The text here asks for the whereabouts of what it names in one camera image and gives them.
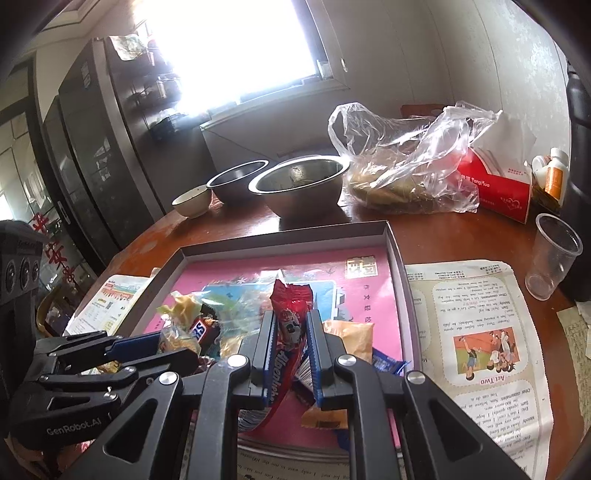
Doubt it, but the Snickers bar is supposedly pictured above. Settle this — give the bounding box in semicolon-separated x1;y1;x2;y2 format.
189;317;221;352

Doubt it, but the grey box with pink book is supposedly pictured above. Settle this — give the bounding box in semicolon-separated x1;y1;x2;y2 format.
118;221;420;456

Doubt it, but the plastic bag with bread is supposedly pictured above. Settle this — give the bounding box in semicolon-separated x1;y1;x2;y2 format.
328;102;501;214

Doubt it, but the small white ceramic bowl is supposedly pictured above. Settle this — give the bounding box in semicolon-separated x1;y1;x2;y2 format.
171;185;211;219

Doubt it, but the black thermos flask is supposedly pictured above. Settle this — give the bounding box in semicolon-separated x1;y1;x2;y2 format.
560;64;591;302

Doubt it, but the clear-wrapped flaky pastry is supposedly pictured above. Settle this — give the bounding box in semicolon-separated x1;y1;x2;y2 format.
158;324;201;355

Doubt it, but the orange wafer packet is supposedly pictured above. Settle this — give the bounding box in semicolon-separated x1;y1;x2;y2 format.
300;319;376;430

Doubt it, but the large steel bowl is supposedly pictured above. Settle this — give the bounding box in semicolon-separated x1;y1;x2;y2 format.
249;155;351;220

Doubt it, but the red tissue box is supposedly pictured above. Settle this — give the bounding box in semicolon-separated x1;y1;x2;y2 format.
459;111;536;224

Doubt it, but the blue Oreo packet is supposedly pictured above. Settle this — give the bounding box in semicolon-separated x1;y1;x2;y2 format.
335;348;408;452

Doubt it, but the dark steel bowl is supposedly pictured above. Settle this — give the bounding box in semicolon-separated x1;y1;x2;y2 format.
206;159;270;205

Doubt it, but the clear plastic cup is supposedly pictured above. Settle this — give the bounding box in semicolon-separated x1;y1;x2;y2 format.
525;213;583;301

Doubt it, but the red candy stick packet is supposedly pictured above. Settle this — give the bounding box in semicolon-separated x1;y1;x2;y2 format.
238;279;314;433

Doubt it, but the orange pill bottle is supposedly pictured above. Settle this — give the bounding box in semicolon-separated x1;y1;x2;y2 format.
544;164;568;204

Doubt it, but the dark refrigerator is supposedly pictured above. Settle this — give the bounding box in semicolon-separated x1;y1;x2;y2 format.
42;35;215;274

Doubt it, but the handwritten paper sheet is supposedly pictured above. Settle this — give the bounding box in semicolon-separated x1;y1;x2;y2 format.
557;307;590;430

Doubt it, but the large newspaper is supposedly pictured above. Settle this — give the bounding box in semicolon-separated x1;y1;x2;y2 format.
64;259;555;480

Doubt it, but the window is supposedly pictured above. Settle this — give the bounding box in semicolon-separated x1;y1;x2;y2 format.
131;1;346;118

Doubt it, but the green-wrapped yellow cake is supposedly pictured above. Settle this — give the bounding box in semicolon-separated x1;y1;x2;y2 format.
156;291;218;331

